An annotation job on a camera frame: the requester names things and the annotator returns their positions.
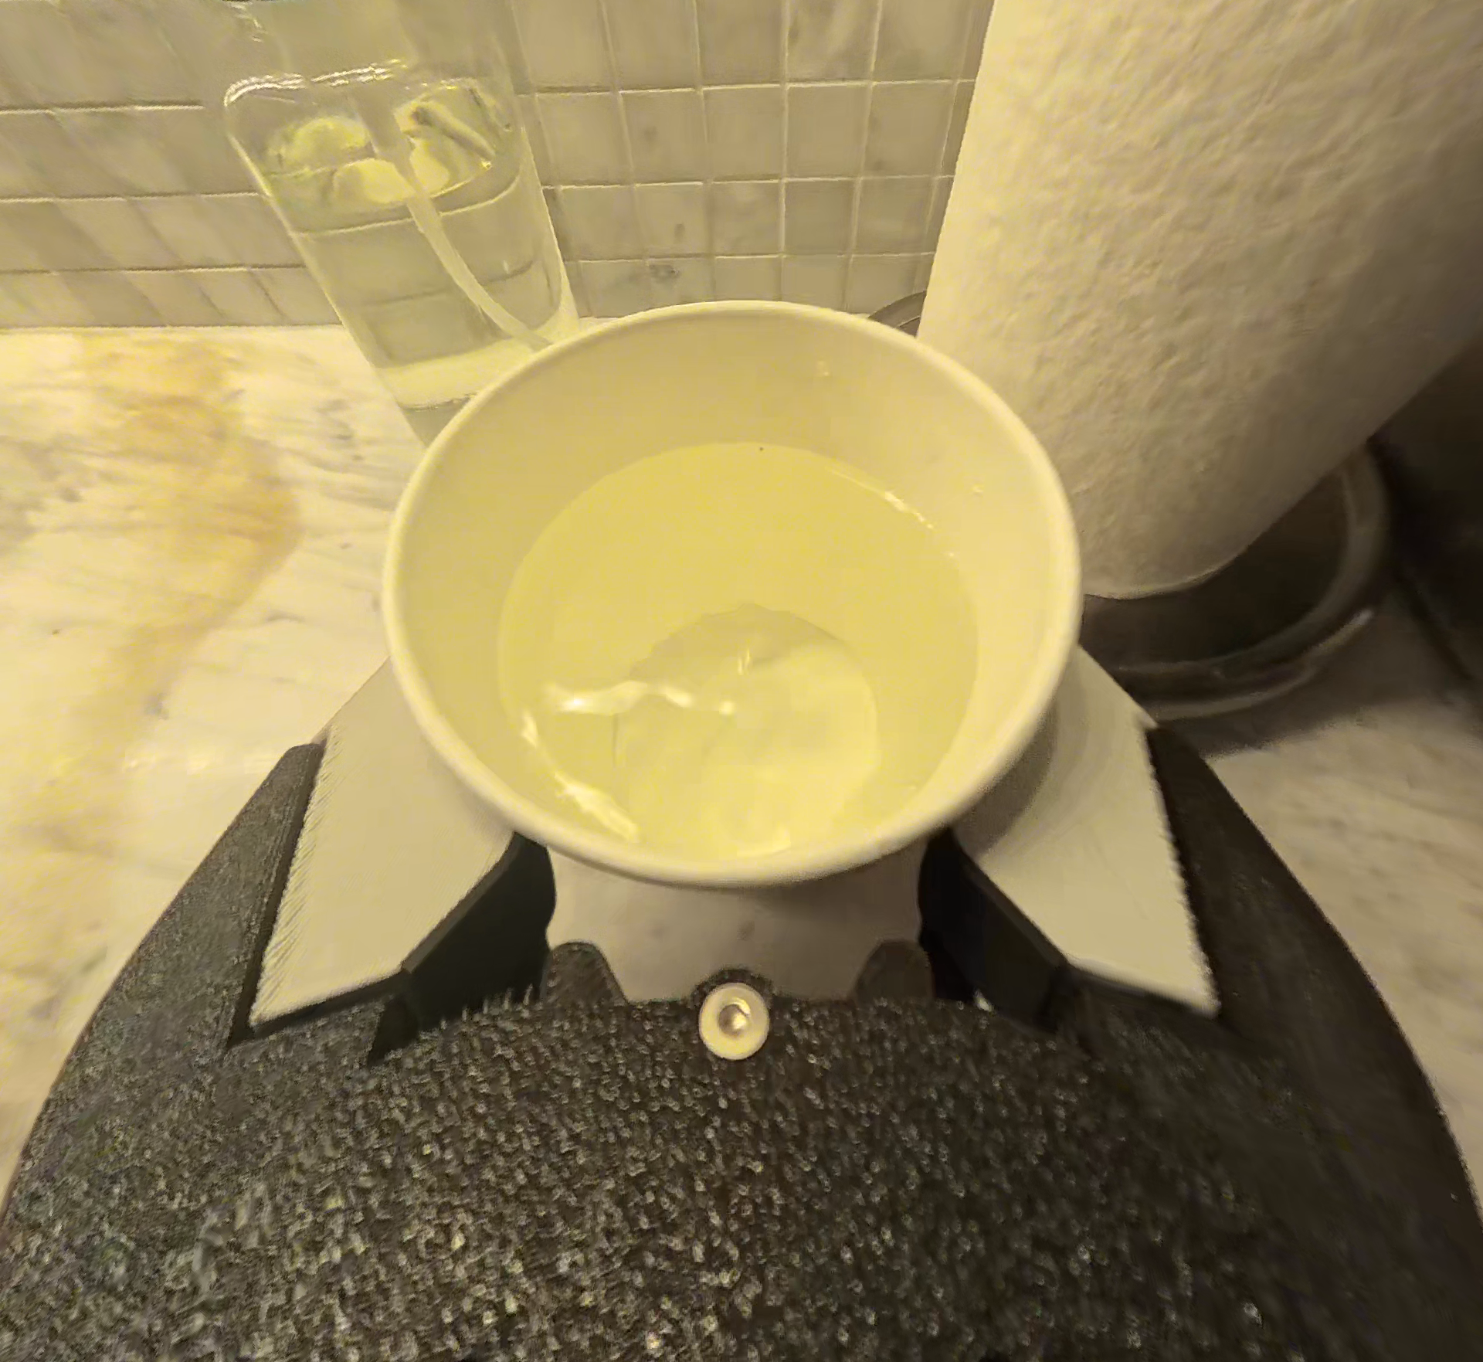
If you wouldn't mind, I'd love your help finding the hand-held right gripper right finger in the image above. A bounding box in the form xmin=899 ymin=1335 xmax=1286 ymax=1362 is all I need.
xmin=918 ymin=650 xmax=1222 ymax=1037

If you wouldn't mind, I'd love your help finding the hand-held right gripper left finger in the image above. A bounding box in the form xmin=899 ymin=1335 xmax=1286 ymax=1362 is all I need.
xmin=246 ymin=663 xmax=558 ymax=1068

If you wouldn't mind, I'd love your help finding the green-banded white paper cup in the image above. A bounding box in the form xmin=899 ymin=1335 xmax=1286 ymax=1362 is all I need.
xmin=382 ymin=300 xmax=1085 ymax=1002

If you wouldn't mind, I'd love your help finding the marble desk countertop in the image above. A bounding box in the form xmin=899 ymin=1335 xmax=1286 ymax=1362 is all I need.
xmin=0 ymin=325 xmax=1483 ymax=1156

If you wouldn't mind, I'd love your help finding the dark paper towel holder base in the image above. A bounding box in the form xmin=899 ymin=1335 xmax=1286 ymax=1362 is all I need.
xmin=1083 ymin=447 xmax=1392 ymax=696

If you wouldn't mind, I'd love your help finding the glass soap dispenser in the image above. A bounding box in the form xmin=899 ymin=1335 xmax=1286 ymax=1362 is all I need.
xmin=122 ymin=0 xmax=581 ymax=448

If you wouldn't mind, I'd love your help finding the white paper towel roll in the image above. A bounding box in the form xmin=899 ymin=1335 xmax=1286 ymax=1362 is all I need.
xmin=921 ymin=0 xmax=1483 ymax=599

